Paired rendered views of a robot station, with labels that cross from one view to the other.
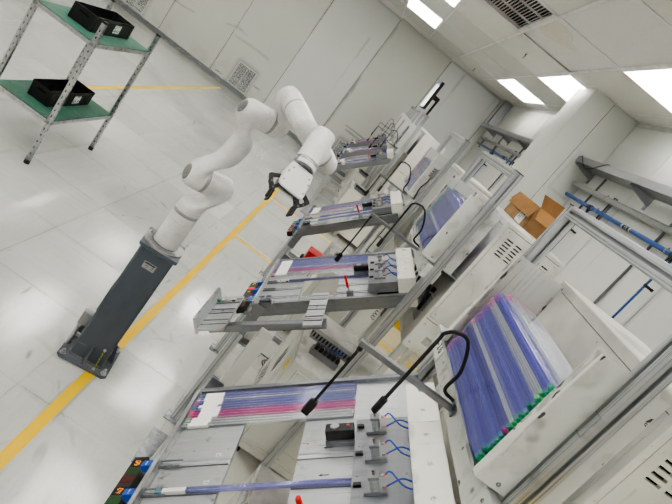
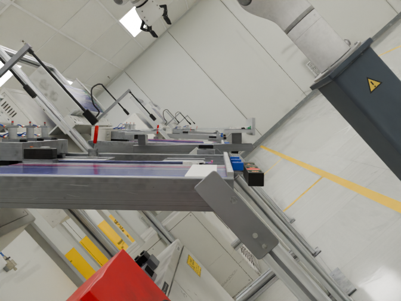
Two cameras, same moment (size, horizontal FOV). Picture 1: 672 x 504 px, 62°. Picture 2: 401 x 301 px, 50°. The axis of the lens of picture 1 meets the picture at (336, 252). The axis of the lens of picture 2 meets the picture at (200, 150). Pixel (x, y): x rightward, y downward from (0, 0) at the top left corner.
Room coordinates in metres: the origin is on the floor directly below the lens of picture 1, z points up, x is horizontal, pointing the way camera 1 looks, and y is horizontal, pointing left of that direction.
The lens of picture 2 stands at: (3.82, 0.36, 0.81)
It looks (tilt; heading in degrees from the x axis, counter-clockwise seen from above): 1 degrees down; 190
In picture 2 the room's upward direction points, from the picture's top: 42 degrees counter-clockwise
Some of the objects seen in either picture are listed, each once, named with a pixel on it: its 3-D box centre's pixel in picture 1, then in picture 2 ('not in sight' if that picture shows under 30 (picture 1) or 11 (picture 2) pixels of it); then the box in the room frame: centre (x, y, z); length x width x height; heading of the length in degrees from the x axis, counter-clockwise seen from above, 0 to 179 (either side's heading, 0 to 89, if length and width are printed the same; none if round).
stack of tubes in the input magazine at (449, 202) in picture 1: (447, 223); not in sight; (2.70, -0.33, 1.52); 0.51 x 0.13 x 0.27; 6
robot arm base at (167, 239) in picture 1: (174, 228); (319, 42); (2.32, 0.63, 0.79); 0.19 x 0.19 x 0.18
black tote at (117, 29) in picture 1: (103, 21); not in sight; (3.84, 2.27, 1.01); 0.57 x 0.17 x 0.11; 6
